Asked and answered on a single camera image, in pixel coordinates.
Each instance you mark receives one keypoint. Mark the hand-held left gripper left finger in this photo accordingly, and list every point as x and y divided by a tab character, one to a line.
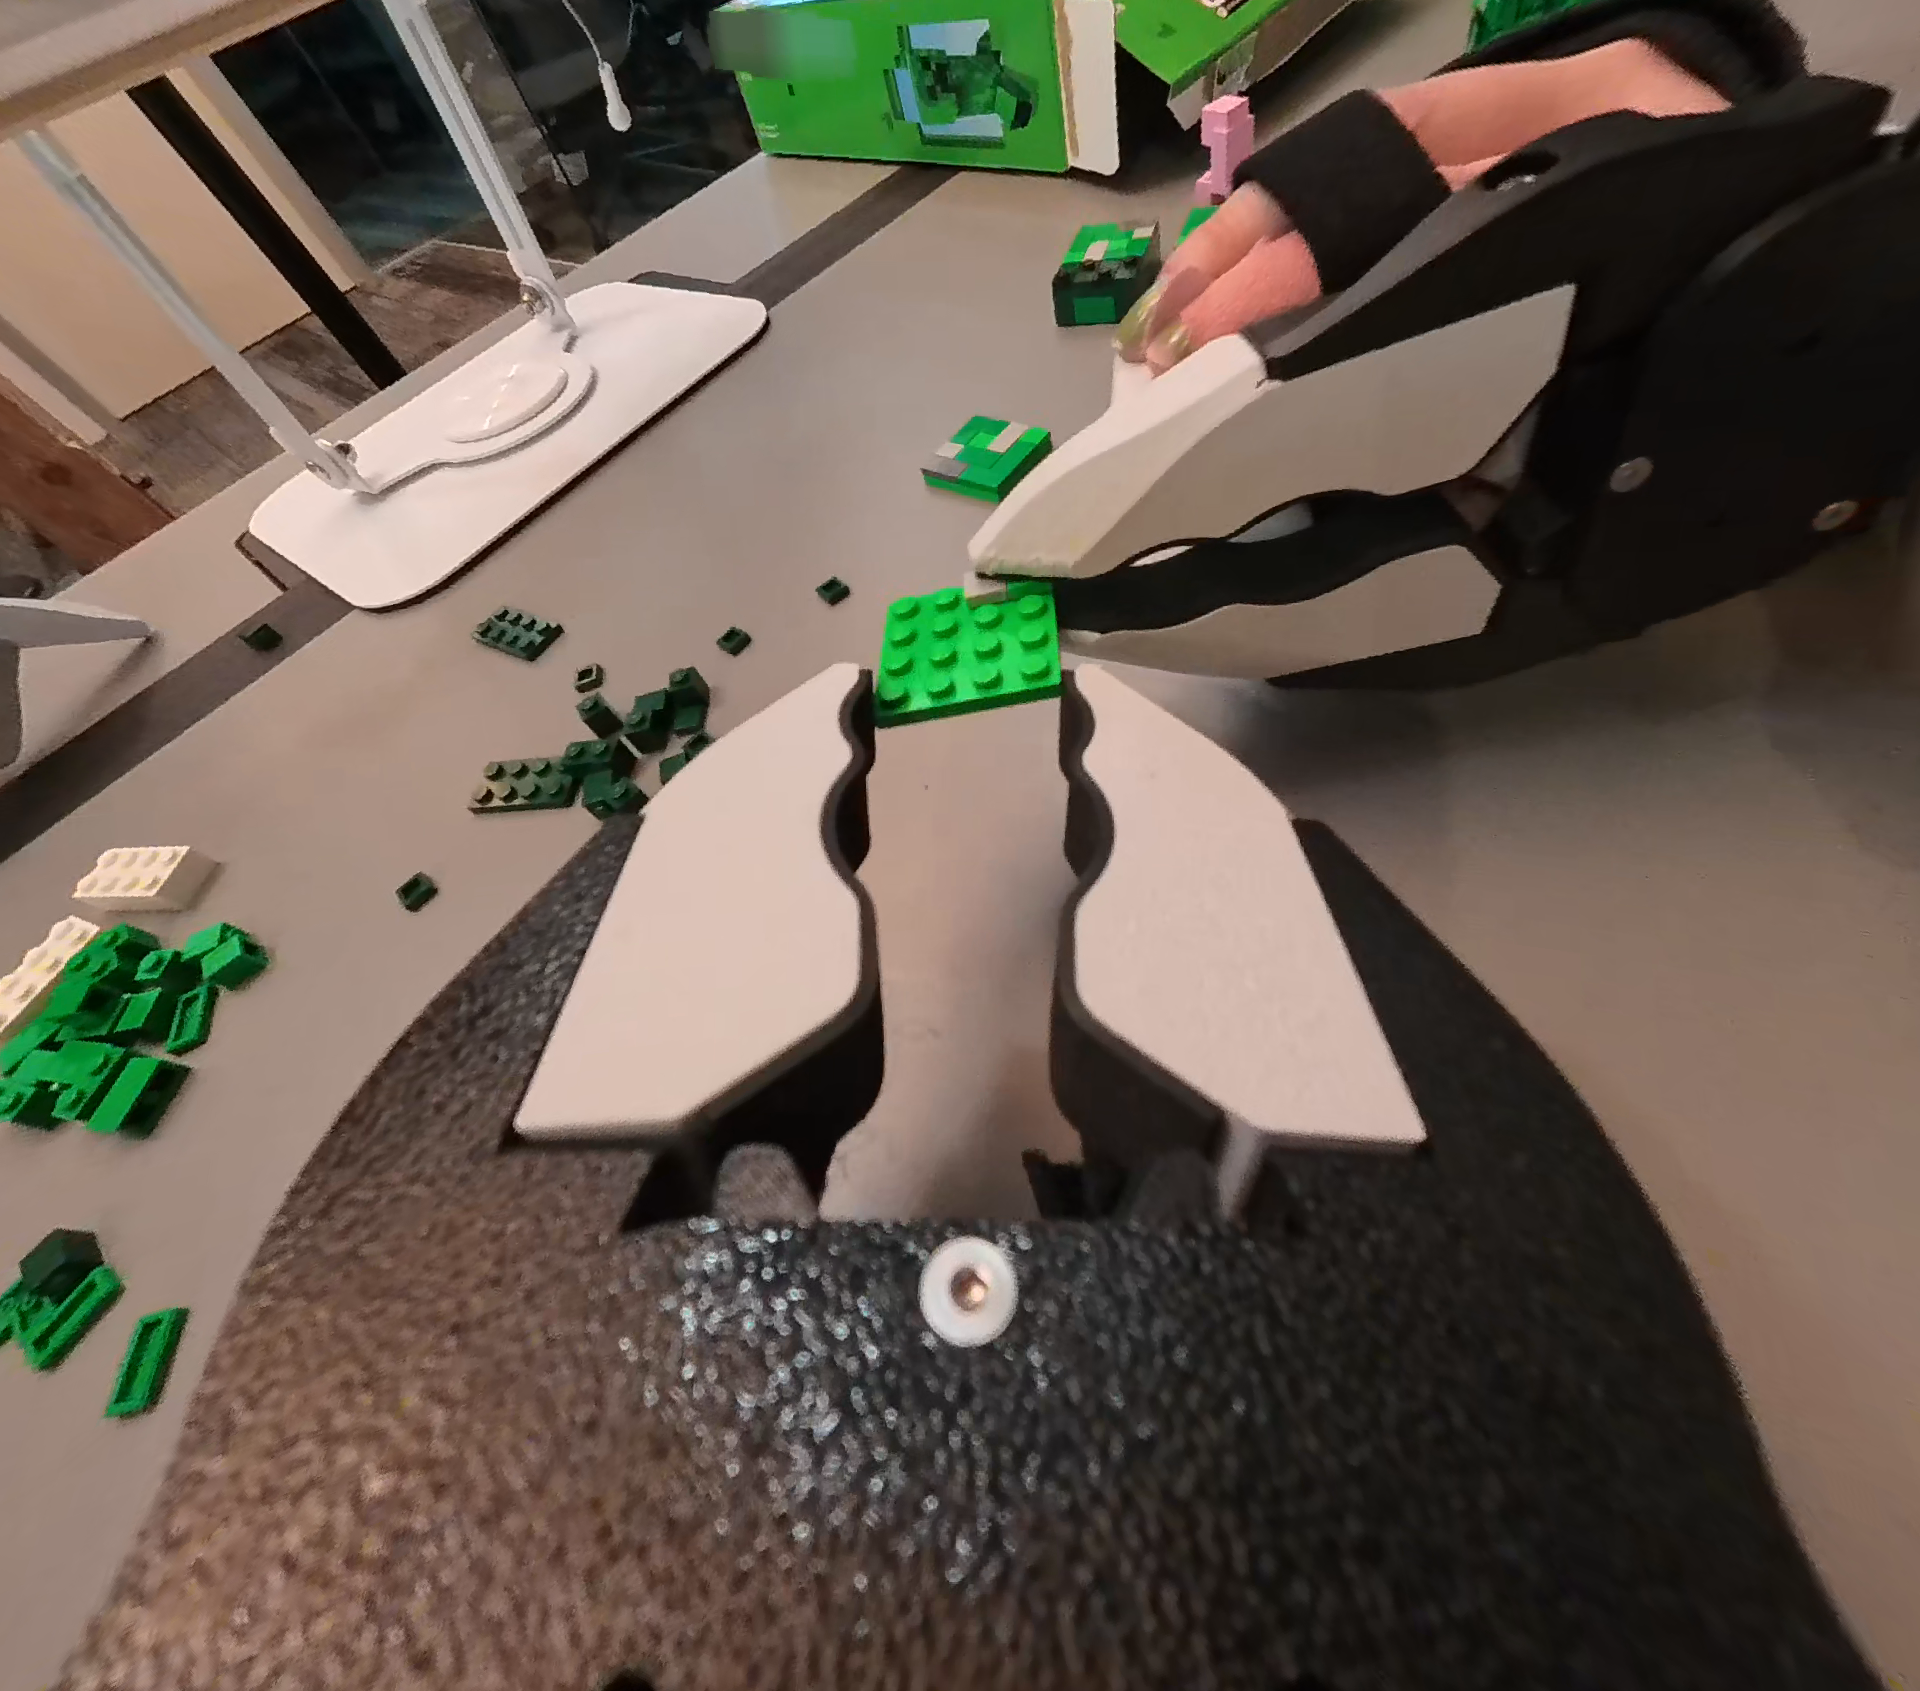
699	956

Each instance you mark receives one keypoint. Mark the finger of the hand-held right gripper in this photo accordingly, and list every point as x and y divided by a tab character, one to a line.
1171	446
1381	604

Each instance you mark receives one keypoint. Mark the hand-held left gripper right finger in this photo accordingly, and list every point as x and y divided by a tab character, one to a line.
1239	956

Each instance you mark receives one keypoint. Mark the small grey lego tile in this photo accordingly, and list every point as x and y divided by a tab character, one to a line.
998	592

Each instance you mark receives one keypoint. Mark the bright green square lego plate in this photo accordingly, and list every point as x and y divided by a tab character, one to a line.
960	664

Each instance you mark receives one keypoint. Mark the green black lego cube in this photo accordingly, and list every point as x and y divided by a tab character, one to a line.
1196	224
1106	280

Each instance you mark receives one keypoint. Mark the green grey tiled lego square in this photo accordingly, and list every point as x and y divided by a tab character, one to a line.
982	458

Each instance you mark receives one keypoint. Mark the pink lego pig figure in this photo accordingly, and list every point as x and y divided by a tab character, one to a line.
1227	138

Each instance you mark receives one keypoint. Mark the dark green lego plate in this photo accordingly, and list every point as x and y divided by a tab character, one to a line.
519	634

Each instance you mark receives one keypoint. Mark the green lego box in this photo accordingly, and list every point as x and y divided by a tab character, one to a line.
841	130

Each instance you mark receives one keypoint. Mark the white lego brick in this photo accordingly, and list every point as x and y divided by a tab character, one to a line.
143	874
38	972

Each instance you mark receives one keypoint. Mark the pile of bright green lego pieces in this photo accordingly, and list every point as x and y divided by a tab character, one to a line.
120	1032

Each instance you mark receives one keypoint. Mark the narrow bright green lego plate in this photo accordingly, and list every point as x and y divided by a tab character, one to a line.
147	1361

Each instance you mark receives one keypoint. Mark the green lego piece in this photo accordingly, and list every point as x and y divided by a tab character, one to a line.
61	1301

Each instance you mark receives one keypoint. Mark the person's right hand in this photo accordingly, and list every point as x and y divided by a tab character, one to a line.
1215	280

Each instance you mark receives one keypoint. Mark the white book stand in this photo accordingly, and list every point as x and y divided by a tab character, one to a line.
511	430

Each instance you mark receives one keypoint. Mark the idle black white gripper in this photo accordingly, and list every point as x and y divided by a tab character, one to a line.
61	656

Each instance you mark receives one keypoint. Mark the thick wooden beam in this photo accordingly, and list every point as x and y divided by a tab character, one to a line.
61	476

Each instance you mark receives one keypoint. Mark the black desk leg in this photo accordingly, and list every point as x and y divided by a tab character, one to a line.
255	236

